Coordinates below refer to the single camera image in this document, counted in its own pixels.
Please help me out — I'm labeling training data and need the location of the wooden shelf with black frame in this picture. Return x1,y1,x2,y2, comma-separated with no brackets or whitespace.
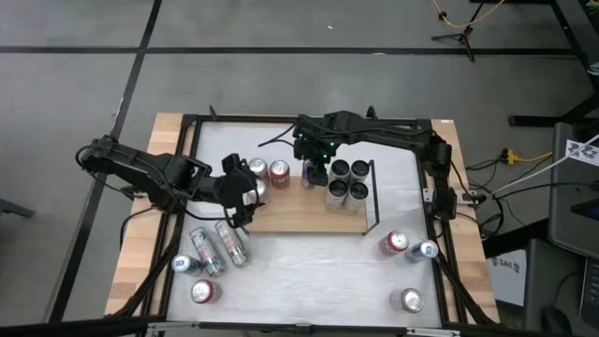
233,158,381,238

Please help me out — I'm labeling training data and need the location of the grey chair base leg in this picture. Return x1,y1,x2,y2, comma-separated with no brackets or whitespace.
0,198,37,219

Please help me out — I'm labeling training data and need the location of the orange cable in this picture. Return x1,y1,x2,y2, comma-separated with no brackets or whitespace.
517,150,554,164

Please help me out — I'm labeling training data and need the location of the black tripod stand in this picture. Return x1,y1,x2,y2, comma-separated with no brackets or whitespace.
430,18,478,63

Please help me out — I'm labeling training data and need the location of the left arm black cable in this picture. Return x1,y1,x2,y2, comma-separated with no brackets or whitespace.
180,203,235,222

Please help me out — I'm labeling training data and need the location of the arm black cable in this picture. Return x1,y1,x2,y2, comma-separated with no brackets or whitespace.
180,203,235,222
256,122,300,149

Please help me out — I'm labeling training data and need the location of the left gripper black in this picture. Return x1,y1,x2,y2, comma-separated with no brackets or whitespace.
217,154,259,229

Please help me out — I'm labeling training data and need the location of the red Fanta can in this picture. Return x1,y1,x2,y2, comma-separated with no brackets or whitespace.
377,229,410,257
189,278,222,305
269,159,291,190

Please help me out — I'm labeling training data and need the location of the white cardboard box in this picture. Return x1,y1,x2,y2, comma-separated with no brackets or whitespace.
486,248,528,308

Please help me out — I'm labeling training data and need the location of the Celsius Peach Vibe can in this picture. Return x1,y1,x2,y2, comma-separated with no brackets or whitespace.
327,158,351,183
325,180,350,211

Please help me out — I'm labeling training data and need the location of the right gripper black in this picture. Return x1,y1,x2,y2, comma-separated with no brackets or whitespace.
293,138,336,186

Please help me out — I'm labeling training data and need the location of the black desk leg frame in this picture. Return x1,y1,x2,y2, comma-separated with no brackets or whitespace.
507,0,599,128

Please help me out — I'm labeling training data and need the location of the silver Celsius can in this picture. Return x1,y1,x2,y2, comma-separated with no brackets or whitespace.
188,226,226,277
213,217,252,269

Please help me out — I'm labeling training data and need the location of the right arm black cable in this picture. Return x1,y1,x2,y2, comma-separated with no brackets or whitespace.
256,122,300,149

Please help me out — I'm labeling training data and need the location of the white paper tag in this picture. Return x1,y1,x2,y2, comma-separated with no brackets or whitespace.
564,139,599,168

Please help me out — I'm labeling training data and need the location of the white cable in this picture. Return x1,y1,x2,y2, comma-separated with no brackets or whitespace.
490,134,599,197

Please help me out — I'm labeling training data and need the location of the yellow cable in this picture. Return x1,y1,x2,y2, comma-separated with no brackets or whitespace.
430,0,506,29

